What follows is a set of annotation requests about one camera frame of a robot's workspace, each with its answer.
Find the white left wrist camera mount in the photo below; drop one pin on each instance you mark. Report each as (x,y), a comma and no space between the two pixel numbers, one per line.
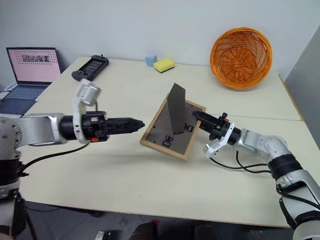
(76,107)

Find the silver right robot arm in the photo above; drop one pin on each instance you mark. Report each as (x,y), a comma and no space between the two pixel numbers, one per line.
(270,147)

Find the black handheld controller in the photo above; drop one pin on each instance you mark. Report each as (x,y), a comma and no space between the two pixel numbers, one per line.
(90,67)

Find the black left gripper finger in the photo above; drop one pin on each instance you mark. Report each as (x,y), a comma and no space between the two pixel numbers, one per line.
(125,122)
(125,130)

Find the yellow sponge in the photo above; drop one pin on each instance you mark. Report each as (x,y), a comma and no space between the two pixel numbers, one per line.
(163,64)

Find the metal bracket under table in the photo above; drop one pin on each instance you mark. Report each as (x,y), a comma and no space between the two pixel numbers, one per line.
(103,235)

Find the orange wicker basket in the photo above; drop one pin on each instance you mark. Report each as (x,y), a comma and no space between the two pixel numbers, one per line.
(241,58)

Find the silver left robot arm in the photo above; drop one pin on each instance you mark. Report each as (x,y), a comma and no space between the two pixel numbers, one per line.
(37,130)

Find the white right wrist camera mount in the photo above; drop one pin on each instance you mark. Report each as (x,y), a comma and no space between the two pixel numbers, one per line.
(216,147)

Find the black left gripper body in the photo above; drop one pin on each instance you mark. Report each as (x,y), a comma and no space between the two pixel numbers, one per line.
(96,126)

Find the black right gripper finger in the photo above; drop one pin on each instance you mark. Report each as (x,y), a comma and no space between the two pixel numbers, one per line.
(206,116)
(206,125)

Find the open laptop with pink screen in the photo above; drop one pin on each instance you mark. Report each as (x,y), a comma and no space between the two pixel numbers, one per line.
(32,65)

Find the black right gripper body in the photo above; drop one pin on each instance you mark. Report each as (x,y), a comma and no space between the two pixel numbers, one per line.
(221,127)

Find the blue and white small box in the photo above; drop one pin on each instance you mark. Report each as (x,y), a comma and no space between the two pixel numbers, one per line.
(10,87)

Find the wooden framed grey board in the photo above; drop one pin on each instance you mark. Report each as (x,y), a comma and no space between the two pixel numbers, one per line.
(160,132)

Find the light blue cube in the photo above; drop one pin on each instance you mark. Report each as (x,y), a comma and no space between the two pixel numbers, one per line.
(150,61)

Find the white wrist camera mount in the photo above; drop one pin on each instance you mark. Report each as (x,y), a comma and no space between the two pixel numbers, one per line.
(76,107)
(216,147)

